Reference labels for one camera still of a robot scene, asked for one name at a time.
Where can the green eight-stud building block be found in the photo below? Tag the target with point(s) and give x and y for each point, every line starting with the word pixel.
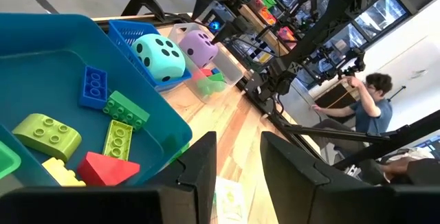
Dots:
pixel 125 110

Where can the blue storage shelving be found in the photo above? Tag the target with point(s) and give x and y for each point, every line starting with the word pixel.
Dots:
pixel 431 145

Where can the person's hand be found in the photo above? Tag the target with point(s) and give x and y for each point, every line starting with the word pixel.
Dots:
pixel 395 169

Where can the white red playing card box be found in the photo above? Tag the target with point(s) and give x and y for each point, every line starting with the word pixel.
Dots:
pixel 230 200

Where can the teal foam die black dots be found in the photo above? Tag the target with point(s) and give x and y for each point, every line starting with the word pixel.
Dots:
pixel 159 59

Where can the green cup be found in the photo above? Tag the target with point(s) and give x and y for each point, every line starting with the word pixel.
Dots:
pixel 269 1

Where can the bright green building block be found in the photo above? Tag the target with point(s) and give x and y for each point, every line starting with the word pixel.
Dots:
pixel 218 77

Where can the person's forearm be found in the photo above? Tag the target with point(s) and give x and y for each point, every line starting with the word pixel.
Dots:
pixel 412 153

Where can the dark green building block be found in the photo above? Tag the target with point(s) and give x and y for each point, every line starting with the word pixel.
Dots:
pixel 209 87

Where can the purple foam die black dots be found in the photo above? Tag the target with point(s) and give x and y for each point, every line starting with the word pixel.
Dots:
pixel 197 48

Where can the blue plastic basket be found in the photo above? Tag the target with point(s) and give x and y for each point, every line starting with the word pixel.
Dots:
pixel 123 33

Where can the thin black tripod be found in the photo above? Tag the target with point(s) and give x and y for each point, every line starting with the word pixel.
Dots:
pixel 397 93

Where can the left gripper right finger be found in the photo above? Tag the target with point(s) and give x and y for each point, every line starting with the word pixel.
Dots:
pixel 326 203

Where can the lime green building block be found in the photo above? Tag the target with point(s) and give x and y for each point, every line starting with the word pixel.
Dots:
pixel 118 139
pixel 46 136

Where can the computer tower with lights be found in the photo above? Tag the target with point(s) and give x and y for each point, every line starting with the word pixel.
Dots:
pixel 220 14

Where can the yellow building block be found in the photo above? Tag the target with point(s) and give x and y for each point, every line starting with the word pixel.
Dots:
pixel 62 172

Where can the red wedge block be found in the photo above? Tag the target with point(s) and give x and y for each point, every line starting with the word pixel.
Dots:
pixel 106 170

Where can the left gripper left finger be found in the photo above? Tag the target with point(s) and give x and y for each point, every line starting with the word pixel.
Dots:
pixel 137 205

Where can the blue building block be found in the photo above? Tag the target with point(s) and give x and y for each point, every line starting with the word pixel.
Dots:
pixel 93 86
pixel 215 70

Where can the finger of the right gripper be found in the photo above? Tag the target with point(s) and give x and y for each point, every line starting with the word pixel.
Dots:
pixel 223 34

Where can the person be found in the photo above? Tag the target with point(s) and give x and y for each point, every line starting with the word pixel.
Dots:
pixel 373 114

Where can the dark teal plastic tray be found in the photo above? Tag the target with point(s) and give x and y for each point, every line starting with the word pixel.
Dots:
pixel 51 69

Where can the black background robot arm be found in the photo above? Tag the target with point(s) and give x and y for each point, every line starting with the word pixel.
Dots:
pixel 355 62

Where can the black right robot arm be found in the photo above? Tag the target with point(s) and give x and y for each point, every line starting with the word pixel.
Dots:
pixel 309 38

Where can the clear plastic container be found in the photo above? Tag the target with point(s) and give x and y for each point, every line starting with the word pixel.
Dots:
pixel 230 69

